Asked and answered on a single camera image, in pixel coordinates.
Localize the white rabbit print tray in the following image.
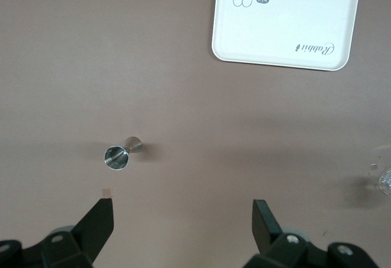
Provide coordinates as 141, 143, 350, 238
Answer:
210, 0, 362, 72

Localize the clear wine glass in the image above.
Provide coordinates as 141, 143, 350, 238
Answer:
377, 166, 391, 196

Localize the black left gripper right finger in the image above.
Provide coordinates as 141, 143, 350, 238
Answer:
243, 200, 329, 268

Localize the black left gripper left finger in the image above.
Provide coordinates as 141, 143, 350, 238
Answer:
23, 198, 115, 268

